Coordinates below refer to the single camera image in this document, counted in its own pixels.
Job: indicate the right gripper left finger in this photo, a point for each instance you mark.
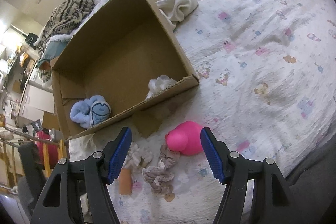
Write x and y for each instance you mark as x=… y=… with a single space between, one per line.
x=59 y=201

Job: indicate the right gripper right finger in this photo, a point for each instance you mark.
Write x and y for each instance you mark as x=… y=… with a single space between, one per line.
x=272 y=200

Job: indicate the orange cylinder toy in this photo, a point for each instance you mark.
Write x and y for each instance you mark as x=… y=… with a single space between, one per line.
x=125 y=182

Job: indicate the cream ruffled scrunchie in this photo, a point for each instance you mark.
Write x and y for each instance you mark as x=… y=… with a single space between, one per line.
x=137 y=158

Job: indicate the light blue plush toy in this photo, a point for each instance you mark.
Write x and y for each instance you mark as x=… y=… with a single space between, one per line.
x=90 y=112

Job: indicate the pink rubber duck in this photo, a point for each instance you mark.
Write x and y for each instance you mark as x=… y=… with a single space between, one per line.
x=185 y=138

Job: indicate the white cabinet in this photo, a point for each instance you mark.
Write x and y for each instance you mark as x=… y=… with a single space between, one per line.
x=36 y=99

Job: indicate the white fluffy scrunchie in box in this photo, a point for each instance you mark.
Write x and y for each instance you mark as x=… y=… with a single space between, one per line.
x=159 y=84

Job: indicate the striped knitted fleece blanket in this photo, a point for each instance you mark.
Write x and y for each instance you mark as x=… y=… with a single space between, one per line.
x=63 y=22

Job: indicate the teal cushion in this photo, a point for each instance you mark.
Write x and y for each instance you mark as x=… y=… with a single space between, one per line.
x=53 y=50

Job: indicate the open cardboard box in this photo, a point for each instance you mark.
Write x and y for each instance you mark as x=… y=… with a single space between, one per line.
x=115 y=54

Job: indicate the patterned white bed quilt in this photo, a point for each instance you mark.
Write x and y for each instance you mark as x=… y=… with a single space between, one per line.
x=267 y=81

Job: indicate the cream folded towel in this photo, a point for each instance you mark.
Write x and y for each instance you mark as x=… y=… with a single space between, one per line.
x=175 y=11

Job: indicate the wooden chair frame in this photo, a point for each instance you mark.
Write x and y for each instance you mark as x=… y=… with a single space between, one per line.
x=49 y=143

